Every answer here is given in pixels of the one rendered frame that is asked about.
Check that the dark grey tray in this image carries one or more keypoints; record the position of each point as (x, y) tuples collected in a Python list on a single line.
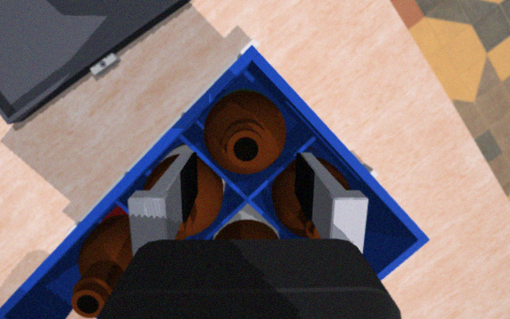
[(44, 43)]

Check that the brown glass bottle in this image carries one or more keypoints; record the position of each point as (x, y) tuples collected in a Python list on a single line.
[(103, 258), (247, 224), (209, 198), (245, 132), (286, 205)]

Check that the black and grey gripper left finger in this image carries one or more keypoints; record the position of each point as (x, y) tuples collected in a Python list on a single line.
[(158, 214)]

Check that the blue box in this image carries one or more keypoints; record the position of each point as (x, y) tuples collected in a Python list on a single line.
[(391, 236)]

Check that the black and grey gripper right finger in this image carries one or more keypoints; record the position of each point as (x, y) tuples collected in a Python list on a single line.
[(335, 212)]

